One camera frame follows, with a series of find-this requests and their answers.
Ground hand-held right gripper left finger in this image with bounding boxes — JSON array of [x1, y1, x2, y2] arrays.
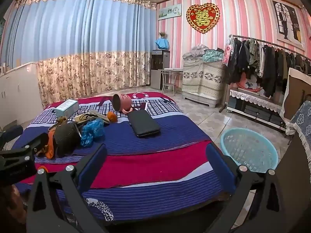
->
[[26, 144, 108, 233]]

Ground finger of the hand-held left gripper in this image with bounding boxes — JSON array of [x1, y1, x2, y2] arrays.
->
[[22, 133, 49, 155], [0, 125, 24, 149]]

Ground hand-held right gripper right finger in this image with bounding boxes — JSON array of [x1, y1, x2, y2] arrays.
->
[[205, 141, 286, 233]]

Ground dark plastic bag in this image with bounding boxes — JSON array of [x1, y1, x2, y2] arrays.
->
[[53, 121, 82, 157]]

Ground light blue plastic basket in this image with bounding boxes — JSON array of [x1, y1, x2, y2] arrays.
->
[[221, 128, 279, 174]]

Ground blue plastic bag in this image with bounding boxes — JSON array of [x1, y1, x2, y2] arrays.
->
[[80, 119, 104, 147]]

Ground beige cloth item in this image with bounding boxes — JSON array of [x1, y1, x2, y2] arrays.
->
[[88, 110, 110, 124]]

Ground person's left hand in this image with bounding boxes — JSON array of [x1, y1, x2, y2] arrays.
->
[[5, 183, 28, 224]]

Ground white cabinet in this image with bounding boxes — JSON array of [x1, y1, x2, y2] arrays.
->
[[0, 62, 44, 129]]

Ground teal and white box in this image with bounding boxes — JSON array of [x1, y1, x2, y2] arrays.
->
[[54, 99, 80, 117]]

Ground low black cabinet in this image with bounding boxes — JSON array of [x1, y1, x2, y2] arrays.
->
[[227, 89, 288, 130]]

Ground black case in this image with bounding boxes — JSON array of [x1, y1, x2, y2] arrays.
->
[[128, 110, 161, 137]]

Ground pink cup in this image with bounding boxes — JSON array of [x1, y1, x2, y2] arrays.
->
[[112, 93, 134, 114]]

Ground dark brown chair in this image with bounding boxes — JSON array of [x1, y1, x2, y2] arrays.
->
[[267, 126, 311, 233]]

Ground white lace cloth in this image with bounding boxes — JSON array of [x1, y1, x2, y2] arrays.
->
[[230, 89, 283, 113]]

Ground red and white object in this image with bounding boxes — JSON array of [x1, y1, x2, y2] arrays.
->
[[237, 74, 264, 95]]

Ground cabinet under patterned cloth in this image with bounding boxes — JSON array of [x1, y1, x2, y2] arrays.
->
[[182, 58, 225, 109]]

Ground blue floral fringed cloth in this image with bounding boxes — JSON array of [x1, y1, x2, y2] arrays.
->
[[285, 101, 311, 173]]

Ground brown board with white edge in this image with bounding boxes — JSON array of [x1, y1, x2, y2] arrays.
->
[[279, 68, 311, 120]]

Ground small round table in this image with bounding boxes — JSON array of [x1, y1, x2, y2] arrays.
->
[[158, 68, 183, 94]]

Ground pink hanging bag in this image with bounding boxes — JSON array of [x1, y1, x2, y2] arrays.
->
[[222, 42, 234, 66]]

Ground grey water dispenser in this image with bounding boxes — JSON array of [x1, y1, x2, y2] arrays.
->
[[150, 50, 170, 90]]

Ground row of hanging clothes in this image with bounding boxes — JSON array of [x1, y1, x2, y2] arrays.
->
[[222, 37, 311, 98]]

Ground pile of clothes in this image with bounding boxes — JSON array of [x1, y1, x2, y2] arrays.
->
[[183, 44, 225, 62]]

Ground blue and floral curtain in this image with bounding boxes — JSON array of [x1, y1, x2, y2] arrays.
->
[[0, 0, 158, 108]]

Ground metal clothes rack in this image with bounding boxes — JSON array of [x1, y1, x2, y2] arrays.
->
[[220, 34, 311, 113]]

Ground blue cloth cover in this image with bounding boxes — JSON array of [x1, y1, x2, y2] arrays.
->
[[155, 38, 170, 50]]

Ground red heart wall decoration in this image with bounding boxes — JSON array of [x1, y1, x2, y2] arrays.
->
[[186, 3, 220, 34]]

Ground wall poster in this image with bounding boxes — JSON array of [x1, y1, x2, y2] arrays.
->
[[270, 0, 307, 48]]

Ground landscape wall picture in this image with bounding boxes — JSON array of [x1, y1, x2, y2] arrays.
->
[[158, 4, 182, 20]]

